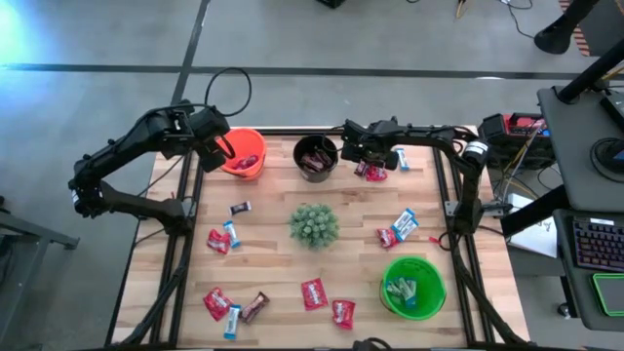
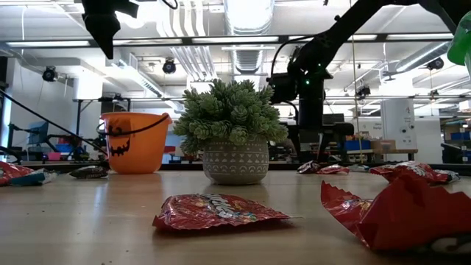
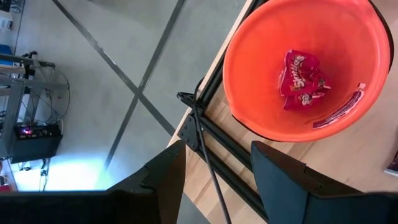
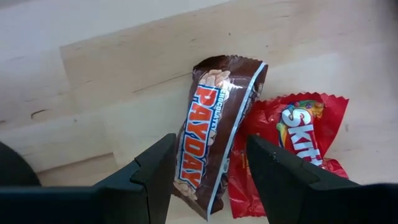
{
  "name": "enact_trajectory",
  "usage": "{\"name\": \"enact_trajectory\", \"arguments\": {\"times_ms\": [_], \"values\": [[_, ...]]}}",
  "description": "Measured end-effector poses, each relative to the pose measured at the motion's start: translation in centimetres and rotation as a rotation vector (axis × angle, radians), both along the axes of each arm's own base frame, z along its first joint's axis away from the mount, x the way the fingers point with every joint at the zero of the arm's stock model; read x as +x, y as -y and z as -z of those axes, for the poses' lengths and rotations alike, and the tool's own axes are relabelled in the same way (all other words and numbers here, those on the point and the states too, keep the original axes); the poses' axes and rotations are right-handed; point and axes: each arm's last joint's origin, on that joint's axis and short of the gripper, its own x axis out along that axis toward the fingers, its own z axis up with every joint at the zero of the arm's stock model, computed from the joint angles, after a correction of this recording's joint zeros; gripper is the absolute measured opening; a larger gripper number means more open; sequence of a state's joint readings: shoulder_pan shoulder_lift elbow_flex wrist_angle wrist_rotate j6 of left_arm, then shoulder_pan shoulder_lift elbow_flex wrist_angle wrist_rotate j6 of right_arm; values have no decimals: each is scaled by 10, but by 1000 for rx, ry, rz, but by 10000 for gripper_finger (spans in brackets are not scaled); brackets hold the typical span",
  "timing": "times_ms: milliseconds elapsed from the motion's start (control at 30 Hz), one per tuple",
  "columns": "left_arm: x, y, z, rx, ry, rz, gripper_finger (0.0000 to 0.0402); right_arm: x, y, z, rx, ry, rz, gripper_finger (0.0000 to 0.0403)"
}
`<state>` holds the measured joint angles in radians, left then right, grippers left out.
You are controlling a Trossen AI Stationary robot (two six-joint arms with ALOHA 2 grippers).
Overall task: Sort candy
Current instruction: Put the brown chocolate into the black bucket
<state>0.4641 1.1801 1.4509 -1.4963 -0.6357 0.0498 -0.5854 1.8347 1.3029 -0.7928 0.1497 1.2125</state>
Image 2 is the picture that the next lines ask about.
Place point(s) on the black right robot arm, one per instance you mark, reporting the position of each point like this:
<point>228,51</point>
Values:
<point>349,37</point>

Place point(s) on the black overhead light beam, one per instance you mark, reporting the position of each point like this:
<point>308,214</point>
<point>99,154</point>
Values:
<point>187,40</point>

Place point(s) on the wooden background table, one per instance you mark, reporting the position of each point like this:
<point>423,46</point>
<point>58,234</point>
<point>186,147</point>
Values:
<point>390,151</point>

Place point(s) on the green plastic bucket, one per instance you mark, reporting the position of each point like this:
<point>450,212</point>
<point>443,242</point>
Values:
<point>461,44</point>

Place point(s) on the silver ventilation duct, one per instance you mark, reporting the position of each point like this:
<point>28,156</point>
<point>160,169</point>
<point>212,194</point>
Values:
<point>248,18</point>

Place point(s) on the black metal table frame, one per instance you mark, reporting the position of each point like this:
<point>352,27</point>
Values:
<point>184,166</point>

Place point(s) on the brown cardboard box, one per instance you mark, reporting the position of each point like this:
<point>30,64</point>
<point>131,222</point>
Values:
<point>383,144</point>

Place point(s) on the black ceiling spotlight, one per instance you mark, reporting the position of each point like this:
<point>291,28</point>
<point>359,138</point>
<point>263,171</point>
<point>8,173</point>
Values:
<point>169,66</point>
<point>363,91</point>
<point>49,73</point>
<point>435,64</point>

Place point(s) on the white building column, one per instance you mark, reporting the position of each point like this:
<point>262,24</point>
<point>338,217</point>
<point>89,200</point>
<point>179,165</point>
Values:
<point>397,125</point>

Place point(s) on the orange pumpkin face bucket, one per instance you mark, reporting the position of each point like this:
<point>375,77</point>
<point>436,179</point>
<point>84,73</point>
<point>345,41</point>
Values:
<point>147,147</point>

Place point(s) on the blue lit background monitor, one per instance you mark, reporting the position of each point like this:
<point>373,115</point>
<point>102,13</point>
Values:
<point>39,132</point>

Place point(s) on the green plant in grey pot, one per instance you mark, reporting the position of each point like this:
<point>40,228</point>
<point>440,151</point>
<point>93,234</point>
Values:
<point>235,121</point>

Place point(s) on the blue storage bins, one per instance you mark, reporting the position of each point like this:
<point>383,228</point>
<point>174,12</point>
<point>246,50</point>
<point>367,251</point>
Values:
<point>358,145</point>
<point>460,136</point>

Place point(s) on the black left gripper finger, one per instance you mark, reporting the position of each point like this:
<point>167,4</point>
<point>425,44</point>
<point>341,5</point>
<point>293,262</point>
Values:
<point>105,33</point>

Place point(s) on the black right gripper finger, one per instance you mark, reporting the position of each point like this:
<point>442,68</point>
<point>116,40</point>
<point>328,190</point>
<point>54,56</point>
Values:
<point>295,140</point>
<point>338,129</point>

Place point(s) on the red storage bin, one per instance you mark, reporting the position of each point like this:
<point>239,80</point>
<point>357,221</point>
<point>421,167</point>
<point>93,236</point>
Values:
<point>70,140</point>

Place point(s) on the brown PayDay candy bar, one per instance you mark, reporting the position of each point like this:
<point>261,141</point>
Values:
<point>308,167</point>

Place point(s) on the black computer monitor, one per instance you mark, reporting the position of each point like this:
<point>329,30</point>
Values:
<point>334,118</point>

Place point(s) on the red Skittles candy bag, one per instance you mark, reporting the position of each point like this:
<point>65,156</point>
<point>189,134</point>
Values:
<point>217,213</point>
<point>13,172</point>
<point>333,169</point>
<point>404,168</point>
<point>404,221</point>

